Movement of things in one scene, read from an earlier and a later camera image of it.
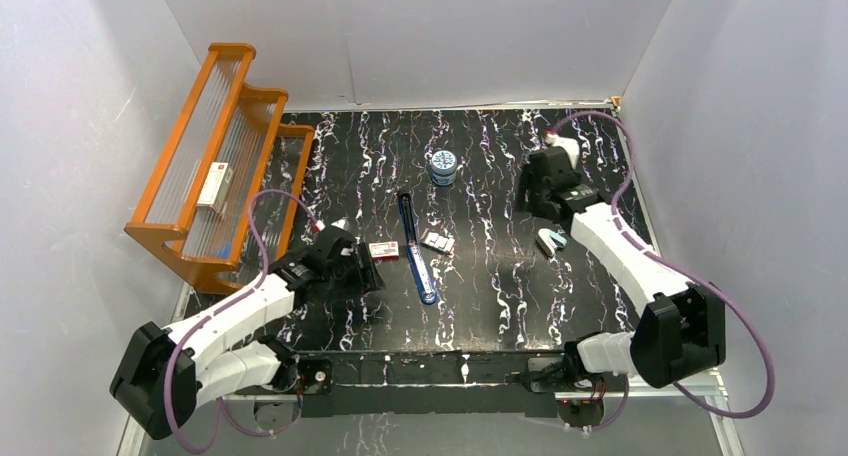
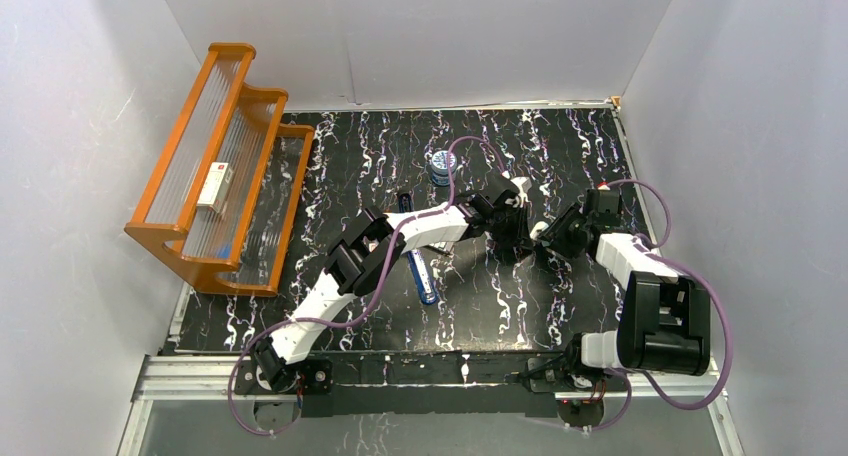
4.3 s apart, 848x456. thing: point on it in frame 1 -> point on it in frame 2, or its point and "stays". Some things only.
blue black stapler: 417,259 stays
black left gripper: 357,267 -> 506,234
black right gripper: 525,183 -> 557,231
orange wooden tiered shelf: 221,202 stays
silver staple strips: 438,242 stays
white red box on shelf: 218,181 stays
